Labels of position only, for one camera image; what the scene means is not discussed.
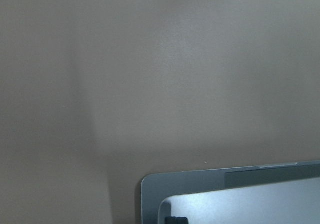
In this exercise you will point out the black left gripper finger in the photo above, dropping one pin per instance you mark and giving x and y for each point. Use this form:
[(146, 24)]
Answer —
[(176, 220)]

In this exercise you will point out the grey laptop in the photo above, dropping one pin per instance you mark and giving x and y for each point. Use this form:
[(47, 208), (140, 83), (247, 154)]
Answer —
[(279, 193)]

